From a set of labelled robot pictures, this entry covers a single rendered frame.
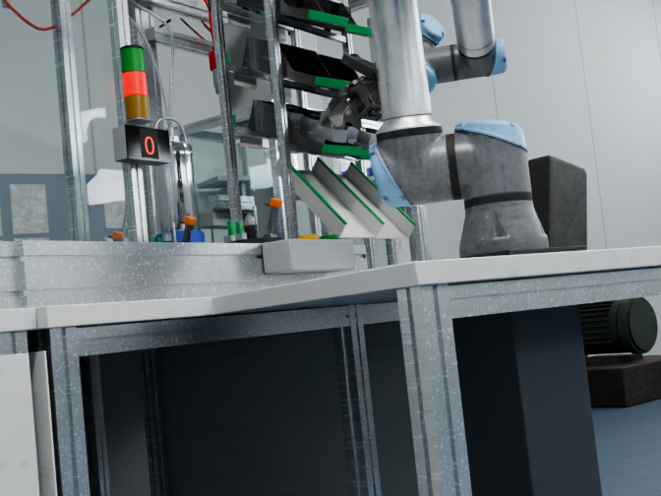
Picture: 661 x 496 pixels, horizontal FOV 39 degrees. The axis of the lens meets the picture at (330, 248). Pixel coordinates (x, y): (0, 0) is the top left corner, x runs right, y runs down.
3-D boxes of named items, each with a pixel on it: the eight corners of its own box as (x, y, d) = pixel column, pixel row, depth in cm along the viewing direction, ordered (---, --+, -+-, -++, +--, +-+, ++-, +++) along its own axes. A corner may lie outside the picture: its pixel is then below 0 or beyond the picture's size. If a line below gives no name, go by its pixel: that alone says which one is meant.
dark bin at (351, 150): (361, 156, 226) (367, 127, 224) (322, 155, 217) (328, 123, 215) (286, 132, 245) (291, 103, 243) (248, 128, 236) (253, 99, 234)
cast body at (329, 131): (345, 143, 221) (351, 113, 220) (332, 142, 218) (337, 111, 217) (322, 136, 227) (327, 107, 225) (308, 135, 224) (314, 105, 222)
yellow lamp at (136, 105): (154, 119, 197) (152, 96, 197) (137, 116, 193) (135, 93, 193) (139, 124, 200) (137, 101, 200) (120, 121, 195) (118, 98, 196)
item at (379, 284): (819, 252, 161) (817, 235, 161) (417, 285, 109) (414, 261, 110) (522, 288, 218) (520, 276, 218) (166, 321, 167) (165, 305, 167)
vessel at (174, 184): (210, 230, 300) (200, 115, 303) (179, 229, 289) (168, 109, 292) (179, 236, 308) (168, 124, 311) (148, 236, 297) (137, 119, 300)
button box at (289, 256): (356, 269, 189) (353, 238, 190) (292, 271, 172) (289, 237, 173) (329, 273, 193) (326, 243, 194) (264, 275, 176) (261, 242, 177)
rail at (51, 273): (370, 289, 205) (365, 240, 206) (28, 310, 133) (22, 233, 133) (349, 292, 208) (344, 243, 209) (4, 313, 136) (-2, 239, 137)
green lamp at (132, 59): (150, 72, 197) (149, 50, 198) (133, 69, 193) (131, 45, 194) (134, 78, 200) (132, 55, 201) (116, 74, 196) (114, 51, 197)
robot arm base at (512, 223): (568, 246, 156) (560, 188, 157) (492, 252, 150) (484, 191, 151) (514, 257, 170) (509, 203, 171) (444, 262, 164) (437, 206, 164)
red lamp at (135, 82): (152, 95, 197) (150, 73, 197) (135, 93, 193) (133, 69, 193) (136, 100, 200) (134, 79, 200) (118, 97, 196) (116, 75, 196)
